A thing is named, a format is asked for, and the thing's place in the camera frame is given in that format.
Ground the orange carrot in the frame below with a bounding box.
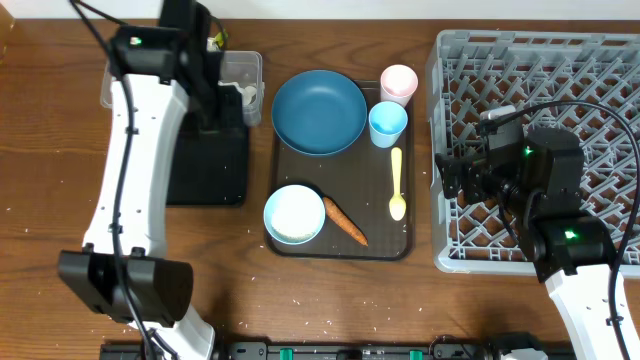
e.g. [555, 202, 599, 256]
[322, 197, 368, 246]

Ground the light blue bowl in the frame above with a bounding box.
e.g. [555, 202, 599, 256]
[262, 184, 327, 246]

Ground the white tissue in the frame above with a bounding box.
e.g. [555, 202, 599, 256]
[218, 81, 257, 107]

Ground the green snack wrapper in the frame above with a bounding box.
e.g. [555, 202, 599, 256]
[206, 30, 228, 52]

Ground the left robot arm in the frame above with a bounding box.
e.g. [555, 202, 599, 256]
[58, 1, 222, 359]

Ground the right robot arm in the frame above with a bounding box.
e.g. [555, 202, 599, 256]
[434, 122, 639, 359]

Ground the grey dishwasher rack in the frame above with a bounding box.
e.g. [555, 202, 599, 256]
[425, 29, 640, 279]

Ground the yellow plastic spoon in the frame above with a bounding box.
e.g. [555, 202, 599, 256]
[389, 147, 406, 221]

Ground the dark brown serving tray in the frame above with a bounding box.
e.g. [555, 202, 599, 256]
[265, 105, 415, 262]

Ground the light blue cup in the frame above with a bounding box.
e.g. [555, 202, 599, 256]
[368, 101, 408, 148]

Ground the pink cup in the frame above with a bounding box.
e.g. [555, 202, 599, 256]
[380, 64, 419, 107]

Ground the dark blue plate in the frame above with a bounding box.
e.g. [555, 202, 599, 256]
[271, 70, 368, 157]

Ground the clear plastic bin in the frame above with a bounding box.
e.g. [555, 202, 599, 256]
[101, 47, 264, 132]

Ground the black rectangular tray bin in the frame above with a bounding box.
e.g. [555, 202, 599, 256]
[166, 85, 249, 207]

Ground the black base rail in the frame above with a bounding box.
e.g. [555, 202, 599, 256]
[98, 331, 551, 360]

